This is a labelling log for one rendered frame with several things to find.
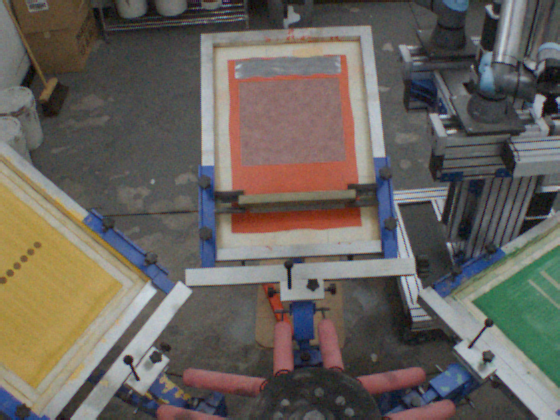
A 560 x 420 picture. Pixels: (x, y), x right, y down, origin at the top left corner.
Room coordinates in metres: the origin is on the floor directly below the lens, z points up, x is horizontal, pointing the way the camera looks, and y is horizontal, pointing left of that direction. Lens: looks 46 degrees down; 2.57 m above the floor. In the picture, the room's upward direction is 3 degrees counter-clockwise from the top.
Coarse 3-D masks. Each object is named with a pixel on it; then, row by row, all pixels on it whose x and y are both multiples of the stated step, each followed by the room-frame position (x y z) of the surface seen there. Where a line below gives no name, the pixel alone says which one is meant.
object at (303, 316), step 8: (296, 304) 1.05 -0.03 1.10; (304, 304) 1.05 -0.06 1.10; (312, 304) 1.05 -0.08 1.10; (296, 312) 1.03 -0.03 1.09; (304, 312) 1.03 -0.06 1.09; (312, 312) 1.03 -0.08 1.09; (296, 320) 1.01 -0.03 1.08; (304, 320) 1.01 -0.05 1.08; (312, 320) 1.01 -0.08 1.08; (296, 328) 0.99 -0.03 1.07; (304, 328) 0.99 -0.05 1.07; (312, 328) 0.99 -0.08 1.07; (296, 336) 0.97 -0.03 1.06; (304, 336) 0.97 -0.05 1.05; (312, 336) 0.97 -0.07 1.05
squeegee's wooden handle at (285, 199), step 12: (288, 192) 1.33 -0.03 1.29; (300, 192) 1.33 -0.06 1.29; (312, 192) 1.33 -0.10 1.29; (324, 192) 1.33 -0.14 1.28; (336, 192) 1.33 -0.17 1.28; (348, 192) 1.32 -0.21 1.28; (240, 204) 1.31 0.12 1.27; (252, 204) 1.31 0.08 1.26; (264, 204) 1.32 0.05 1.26; (276, 204) 1.32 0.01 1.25; (288, 204) 1.33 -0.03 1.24; (300, 204) 1.33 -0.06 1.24; (312, 204) 1.33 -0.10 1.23; (324, 204) 1.34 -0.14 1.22
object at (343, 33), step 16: (240, 32) 1.89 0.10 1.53; (256, 32) 1.88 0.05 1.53; (272, 32) 1.88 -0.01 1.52; (288, 32) 1.88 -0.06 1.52; (304, 32) 1.87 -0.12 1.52; (320, 32) 1.87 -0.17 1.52; (336, 32) 1.87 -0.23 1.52; (352, 32) 1.87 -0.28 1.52; (368, 32) 1.86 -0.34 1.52; (208, 48) 1.84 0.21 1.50; (368, 48) 1.81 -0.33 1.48; (208, 64) 1.79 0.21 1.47; (368, 64) 1.76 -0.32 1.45; (208, 80) 1.73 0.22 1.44; (368, 80) 1.71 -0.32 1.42; (208, 96) 1.68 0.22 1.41; (368, 96) 1.66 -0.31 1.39; (208, 112) 1.63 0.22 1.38; (368, 112) 1.62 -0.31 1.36; (208, 128) 1.58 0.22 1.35; (208, 144) 1.54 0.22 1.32; (208, 160) 1.49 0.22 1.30; (224, 256) 1.22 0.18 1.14; (240, 256) 1.22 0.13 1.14; (256, 256) 1.21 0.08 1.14; (272, 256) 1.21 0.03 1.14; (288, 256) 1.21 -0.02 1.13; (304, 256) 1.21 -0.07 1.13; (320, 256) 1.22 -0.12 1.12; (336, 256) 1.22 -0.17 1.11
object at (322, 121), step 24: (312, 96) 1.70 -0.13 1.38; (336, 96) 1.69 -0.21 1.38; (312, 120) 1.62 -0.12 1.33; (336, 120) 1.62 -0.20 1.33; (312, 144) 1.55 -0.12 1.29; (336, 144) 1.54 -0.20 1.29; (312, 168) 1.48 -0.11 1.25; (336, 168) 1.47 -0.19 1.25; (312, 216) 1.34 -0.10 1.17; (336, 216) 1.34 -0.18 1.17
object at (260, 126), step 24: (240, 96) 1.71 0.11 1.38; (264, 96) 1.70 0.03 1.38; (288, 96) 1.70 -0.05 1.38; (240, 120) 1.63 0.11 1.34; (264, 120) 1.63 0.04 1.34; (288, 120) 1.62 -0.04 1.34; (240, 144) 1.56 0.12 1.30; (264, 144) 1.56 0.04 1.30; (288, 144) 1.55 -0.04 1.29; (240, 168) 1.49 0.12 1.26; (264, 168) 1.48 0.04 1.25; (288, 168) 1.48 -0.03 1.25; (264, 192) 1.41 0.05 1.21; (240, 216) 1.35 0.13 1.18; (264, 216) 1.35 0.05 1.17; (288, 216) 1.34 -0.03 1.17
